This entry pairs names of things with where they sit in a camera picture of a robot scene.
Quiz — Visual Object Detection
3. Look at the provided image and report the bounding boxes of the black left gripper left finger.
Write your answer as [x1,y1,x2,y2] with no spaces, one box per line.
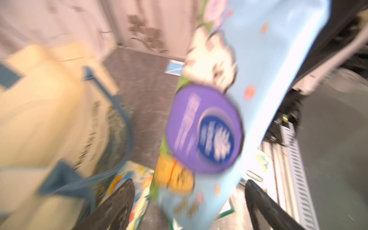
[74,179,135,230]

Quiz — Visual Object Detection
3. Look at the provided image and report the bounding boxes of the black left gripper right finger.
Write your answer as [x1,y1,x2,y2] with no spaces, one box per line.
[245,180,304,230]

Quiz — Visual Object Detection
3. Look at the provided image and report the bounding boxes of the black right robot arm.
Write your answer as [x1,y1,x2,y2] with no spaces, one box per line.
[263,0,368,143]

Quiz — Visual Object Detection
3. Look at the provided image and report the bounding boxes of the elephant tissue pack by bag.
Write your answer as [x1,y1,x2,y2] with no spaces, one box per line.
[101,161,154,230]

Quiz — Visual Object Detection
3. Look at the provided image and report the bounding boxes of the cream canvas tote bag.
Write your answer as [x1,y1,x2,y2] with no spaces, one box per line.
[1,42,134,230]

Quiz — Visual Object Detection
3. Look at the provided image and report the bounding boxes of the green barcode tissue pack centre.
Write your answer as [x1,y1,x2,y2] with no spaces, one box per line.
[216,198,235,220]

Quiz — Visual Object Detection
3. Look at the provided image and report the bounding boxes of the blue face mask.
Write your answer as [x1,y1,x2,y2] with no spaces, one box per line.
[165,59,184,76]

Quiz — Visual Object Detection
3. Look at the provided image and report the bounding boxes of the white slotted cable duct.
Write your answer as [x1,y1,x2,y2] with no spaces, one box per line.
[280,122,320,230]

